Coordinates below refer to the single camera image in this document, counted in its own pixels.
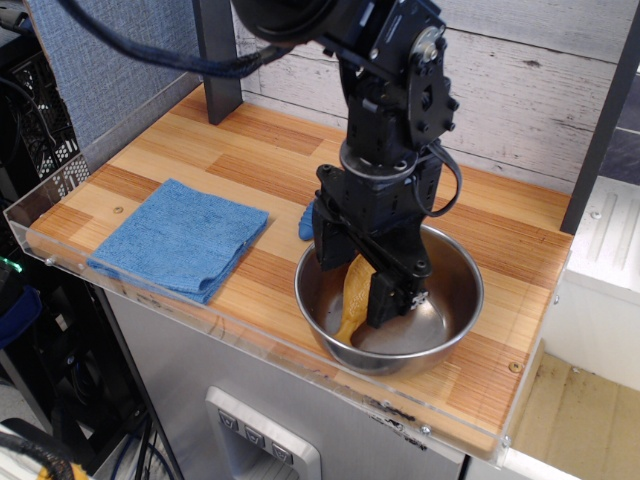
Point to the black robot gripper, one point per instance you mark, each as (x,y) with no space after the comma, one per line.
(382,222)

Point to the orange toy chicken leg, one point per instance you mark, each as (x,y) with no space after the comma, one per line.
(356,291)

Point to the steel pot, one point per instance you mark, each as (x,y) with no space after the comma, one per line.
(405,345)

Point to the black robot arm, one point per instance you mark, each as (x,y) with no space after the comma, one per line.
(391,57)

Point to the folded blue cloth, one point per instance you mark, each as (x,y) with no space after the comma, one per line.
(180,240)

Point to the silver cabinet with dispenser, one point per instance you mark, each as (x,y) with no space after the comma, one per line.
(178,364)

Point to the white ribbed appliance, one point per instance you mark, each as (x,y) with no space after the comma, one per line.
(593,319)

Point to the clear acrylic table guard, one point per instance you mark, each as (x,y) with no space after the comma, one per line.
(268,160)

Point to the black plastic crate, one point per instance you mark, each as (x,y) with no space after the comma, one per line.
(38,140)

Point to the yellow object bottom left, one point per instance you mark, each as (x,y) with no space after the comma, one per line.
(63,471)

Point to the spoon with blue handle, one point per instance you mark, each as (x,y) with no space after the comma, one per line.
(305,225)

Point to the dark grey left post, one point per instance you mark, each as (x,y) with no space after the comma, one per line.
(216,40)

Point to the dark grey post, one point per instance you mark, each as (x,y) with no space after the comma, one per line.
(612,108)
(216,40)

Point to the dark grey right post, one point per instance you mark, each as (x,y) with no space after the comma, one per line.
(612,108)

